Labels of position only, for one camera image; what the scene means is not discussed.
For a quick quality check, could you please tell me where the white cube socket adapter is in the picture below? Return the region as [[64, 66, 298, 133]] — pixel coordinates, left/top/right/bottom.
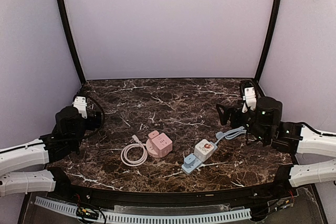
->
[[194, 139, 215, 162]]

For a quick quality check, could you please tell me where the blue power strip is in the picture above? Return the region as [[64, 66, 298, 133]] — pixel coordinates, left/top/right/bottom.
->
[[181, 142, 217, 175]]

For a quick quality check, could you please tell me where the blue charger plug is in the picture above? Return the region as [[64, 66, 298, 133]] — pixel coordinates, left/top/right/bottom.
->
[[182, 153, 197, 169]]

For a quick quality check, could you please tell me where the pink cube socket adapter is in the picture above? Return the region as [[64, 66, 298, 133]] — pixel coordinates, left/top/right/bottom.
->
[[152, 133, 173, 157]]

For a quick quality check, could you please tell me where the pink charger plug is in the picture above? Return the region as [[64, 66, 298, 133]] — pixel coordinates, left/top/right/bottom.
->
[[148, 130, 160, 139]]

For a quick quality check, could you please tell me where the pink round power socket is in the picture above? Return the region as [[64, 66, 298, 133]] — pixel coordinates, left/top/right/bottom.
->
[[146, 139, 164, 158]]

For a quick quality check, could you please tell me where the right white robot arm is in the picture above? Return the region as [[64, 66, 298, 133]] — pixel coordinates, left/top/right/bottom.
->
[[216, 97, 335, 188]]

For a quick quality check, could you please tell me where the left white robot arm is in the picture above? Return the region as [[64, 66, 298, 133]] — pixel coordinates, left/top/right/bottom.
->
[[1, 105, 105, 197]]

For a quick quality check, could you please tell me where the small circuit board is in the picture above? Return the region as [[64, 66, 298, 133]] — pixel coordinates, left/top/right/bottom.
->
[[76, 207, 99, 219]]

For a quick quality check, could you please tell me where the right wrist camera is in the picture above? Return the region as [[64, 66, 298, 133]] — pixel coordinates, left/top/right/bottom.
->
[[240, 81, 257, 113]]

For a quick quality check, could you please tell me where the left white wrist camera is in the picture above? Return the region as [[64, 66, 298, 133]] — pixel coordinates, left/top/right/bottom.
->
[[72, 96, 88, 119]]

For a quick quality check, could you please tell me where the black front rail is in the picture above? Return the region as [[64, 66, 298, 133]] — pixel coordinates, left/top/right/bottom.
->
[[31, 174, 313, 209]]

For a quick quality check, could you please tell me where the left grey cable duct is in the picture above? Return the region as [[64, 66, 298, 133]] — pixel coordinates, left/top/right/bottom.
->
[[34, 196, 77, 218]]

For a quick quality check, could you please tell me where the grey cable duct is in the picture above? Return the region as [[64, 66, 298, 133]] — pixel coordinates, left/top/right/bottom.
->
[[103, 209, 251, 224], [34, 196, 77, 218]]

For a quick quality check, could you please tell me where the right grey cable duct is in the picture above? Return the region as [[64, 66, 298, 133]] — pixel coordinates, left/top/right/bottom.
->
[[103, 209, 251, 224]]

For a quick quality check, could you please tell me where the right black frame post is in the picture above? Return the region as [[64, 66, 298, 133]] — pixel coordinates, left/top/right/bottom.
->
[[254, 0, 281, 83]]

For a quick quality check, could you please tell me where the black frame post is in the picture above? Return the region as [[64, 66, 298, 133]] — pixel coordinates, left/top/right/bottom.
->
[[254, 0, 281, 83], [56, 0, 86, 86]]

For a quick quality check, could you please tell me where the left black frame post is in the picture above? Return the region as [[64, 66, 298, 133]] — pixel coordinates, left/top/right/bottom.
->
[[56, 0, 86, 86]]

